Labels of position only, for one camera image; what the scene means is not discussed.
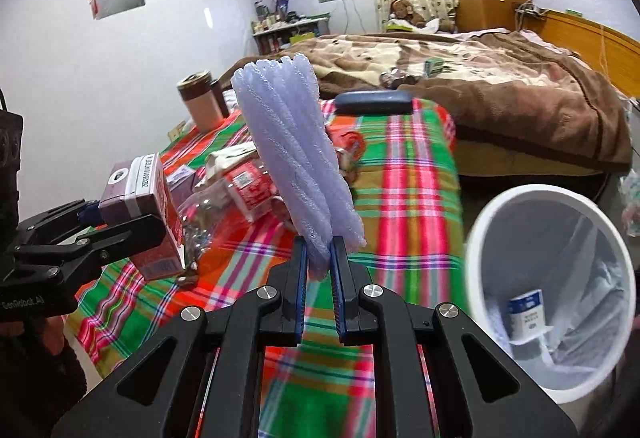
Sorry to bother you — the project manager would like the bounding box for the white trash bin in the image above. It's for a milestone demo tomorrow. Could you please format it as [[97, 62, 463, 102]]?
[[465, 184, 635, 404]]

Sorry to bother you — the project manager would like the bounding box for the purple drink carton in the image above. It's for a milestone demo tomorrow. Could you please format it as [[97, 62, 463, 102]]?
[[164, 168, 202, 219], [98, 153, 186, 281]]

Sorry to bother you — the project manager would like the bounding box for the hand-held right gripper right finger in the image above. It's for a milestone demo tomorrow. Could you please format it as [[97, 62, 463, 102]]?
[[327, 235, 581, 438]]

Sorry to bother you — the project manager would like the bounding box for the brown glossy object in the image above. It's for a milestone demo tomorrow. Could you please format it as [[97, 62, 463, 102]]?
[[380, 68, 423, 87]]

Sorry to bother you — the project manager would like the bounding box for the wooden headboard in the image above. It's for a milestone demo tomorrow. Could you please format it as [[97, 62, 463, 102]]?
[[520, 8, 640, 101]]

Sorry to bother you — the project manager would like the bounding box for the white blue carton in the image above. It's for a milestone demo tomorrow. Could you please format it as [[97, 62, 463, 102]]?
[[507, 289, 546, 344]]

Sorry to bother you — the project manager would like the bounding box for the purple foam net sleeve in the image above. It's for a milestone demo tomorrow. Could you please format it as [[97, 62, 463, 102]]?
[[231, 52, 366, 281]]

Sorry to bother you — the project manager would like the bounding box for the brown teddy bear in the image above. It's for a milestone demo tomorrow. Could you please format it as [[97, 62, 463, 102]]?
[[390, 0, 427, 27]]

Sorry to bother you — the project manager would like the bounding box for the cluttered shelf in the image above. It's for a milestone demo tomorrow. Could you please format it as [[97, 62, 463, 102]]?
[[251, 15, 331, 55]]

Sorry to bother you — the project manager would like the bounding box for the plaid cloth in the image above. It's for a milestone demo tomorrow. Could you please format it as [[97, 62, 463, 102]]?
[[65, 95, 468, 438]]

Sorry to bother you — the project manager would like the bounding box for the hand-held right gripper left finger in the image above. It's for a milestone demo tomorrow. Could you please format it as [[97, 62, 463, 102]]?
[[50, 235, 308, 438]]

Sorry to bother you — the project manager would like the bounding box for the white plastic bin liner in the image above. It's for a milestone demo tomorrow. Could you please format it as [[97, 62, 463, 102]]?
[[487, 208, 626, 374]]

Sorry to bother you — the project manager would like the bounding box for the navy glasses case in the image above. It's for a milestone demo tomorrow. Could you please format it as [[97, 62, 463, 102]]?
[[334, 90, 415, 117]]

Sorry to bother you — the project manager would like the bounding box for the power strip with cables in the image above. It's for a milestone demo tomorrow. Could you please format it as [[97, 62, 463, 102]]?
[[515, 0, 547, 20]]

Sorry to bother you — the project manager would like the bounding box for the brown patterned blanket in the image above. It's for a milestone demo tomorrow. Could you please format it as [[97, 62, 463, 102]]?
[[220, 30, 633, 176]]

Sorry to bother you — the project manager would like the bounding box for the pink mug brown lid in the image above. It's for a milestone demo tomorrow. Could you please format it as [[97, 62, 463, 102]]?
[[176, 72, 232, 132]]

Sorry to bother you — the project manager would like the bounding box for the person's left forearm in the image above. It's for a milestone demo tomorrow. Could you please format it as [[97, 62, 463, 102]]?
[[0, 313, 90, 438]]

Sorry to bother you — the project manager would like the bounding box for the red drink can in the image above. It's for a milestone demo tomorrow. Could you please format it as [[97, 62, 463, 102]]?
[[327, 125, 368, 184]]

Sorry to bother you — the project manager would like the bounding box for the crumpled white paper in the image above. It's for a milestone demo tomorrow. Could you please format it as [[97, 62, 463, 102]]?
[[206, 142, 260, 186]]

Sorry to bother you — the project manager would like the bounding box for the clear plastic bag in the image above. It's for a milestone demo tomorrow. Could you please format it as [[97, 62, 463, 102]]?
[[617, 168, 640, 237]]

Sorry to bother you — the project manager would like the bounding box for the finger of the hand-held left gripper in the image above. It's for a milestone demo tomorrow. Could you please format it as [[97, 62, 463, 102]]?
[[12, 213, 167, 289], [15, 199, 102, 246]]

